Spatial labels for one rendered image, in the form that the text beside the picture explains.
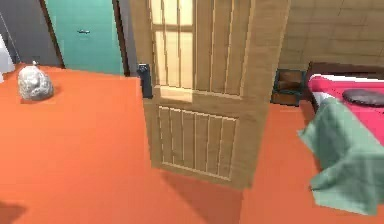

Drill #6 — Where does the bed with red cover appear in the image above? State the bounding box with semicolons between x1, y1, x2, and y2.
302;61;384;148

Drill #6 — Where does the light wooden room door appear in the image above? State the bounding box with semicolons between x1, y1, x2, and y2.
129;0;292;191

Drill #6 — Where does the dark wooden bedside cabinet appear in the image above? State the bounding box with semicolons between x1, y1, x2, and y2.
270;68;308;107

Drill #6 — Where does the grey tied rubbish bag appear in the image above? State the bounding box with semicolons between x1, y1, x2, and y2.
17;60;55;102

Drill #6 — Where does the green blanket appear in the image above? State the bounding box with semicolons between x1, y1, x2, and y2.
297;96;384;216

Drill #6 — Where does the dark grey round cushion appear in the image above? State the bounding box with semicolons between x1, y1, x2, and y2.
342;88;384;108

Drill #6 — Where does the white object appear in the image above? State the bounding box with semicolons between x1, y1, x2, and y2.
0;33;16;84

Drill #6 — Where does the black door handle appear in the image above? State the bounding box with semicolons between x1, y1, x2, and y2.
136;63;154;100

